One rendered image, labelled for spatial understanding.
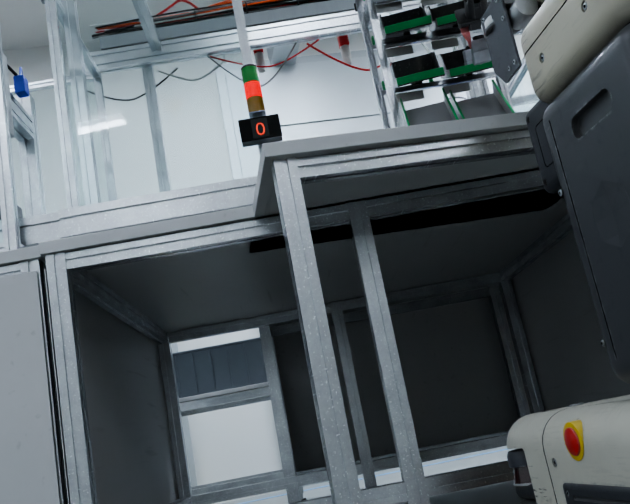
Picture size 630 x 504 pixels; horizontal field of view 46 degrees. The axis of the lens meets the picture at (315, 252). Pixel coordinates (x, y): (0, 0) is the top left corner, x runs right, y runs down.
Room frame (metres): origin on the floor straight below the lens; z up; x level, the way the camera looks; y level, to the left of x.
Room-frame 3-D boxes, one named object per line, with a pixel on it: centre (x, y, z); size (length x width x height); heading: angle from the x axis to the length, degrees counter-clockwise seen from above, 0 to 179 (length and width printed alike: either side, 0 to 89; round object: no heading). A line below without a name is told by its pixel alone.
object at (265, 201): (1.75, -0.32, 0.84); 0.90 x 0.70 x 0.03; 100
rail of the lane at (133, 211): (1.79, 0.16, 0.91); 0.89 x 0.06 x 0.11; 93
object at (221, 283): (2.41, -0.08, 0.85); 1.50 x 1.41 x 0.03; 93
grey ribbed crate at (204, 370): (3.97, 0.63, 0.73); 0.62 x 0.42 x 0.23; 93
